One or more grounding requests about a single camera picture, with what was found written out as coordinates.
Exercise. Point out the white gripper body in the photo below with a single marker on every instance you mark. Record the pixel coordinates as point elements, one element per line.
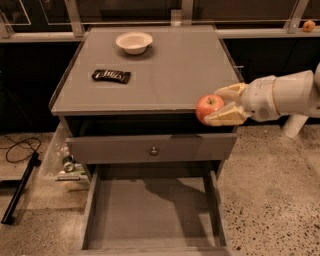
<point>259,98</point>

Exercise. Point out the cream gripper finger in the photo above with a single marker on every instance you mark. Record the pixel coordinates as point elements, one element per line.
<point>230,115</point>
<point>232,93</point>

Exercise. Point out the red apple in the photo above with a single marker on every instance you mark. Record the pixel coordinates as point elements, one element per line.
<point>207,105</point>

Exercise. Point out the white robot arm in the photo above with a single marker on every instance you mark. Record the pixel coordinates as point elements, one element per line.
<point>297,93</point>

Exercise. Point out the grey top drawer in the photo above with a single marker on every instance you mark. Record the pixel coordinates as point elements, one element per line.
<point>136,149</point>

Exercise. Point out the round metal drawer knob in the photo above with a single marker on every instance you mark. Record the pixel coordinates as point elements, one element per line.
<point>154,151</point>

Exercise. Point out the grey drawer cabinet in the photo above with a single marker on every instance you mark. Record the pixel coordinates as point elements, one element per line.
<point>181,65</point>

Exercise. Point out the grey open middle drawer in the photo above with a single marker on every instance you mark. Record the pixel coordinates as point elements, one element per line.
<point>153,211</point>

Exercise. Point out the small orange object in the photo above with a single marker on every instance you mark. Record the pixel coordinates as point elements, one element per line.
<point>308,26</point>

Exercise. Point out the white paper bowl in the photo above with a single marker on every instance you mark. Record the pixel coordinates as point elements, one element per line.
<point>134,43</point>

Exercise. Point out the black candy bar wrapper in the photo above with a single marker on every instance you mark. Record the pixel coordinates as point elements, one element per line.
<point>111,76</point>

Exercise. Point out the green soda can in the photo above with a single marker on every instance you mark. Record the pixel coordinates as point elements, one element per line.
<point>68,163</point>

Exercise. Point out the clear plastic bin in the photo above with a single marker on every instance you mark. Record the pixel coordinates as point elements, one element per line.
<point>51,168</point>

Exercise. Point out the black floor stand bar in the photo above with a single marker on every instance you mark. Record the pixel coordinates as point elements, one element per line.
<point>19,185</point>

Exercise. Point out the white diagonal post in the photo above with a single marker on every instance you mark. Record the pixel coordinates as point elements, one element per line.
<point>294,124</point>

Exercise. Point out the metal window rail frame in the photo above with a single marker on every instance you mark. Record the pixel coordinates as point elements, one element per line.
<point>71,20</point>

